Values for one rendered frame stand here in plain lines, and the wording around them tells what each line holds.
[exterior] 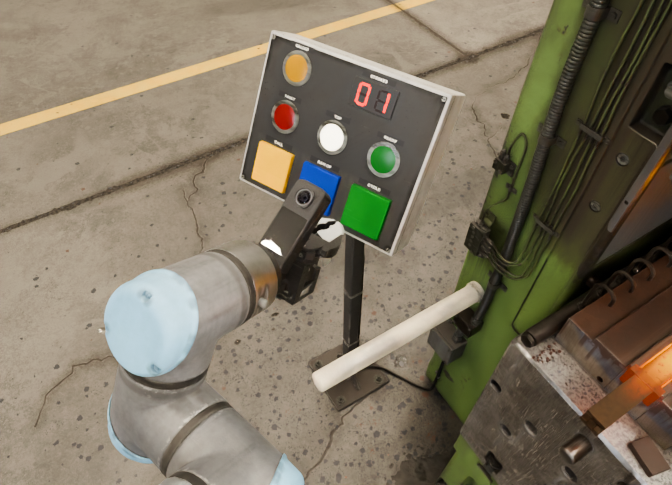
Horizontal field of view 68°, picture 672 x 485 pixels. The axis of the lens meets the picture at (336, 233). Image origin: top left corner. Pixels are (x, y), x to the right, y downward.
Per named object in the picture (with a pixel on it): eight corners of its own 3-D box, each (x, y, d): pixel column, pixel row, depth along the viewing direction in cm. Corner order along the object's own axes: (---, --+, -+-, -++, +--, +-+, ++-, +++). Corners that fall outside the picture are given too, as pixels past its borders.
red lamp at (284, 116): (284, 136, 88) (282, 116, 85) (272, 122, 90) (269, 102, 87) (299, 131, 89) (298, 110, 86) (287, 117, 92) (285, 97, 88)
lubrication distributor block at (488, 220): (477, 271, 111) (492, 232, 100) (459, 252, 114) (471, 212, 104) (489, 264, 112) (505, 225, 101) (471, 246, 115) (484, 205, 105)
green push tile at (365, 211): (376, 241, 85) (390, 201, 81) (338, 222, 87) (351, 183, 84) (380, 238, 86) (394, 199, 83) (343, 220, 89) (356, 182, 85)
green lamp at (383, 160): (382, 181, 81) (384, 161, 78) (366, 164, 83) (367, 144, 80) (398, 174, 82) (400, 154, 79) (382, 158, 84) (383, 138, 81)
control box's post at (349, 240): (347, 380, 171) (357, 127, 88) (341, 371, 173) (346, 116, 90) (356, 375, 172) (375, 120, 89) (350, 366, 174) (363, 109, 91)
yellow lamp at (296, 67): (296, 89, 85) (294, 66, 81) (283, 75, 87) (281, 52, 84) (312, 83, 86) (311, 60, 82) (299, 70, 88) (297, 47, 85)
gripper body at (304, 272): (274, 266, 73) (218, 294, 63) (289, 214, 69) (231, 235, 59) (317, 291, 70) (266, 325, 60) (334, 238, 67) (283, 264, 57)
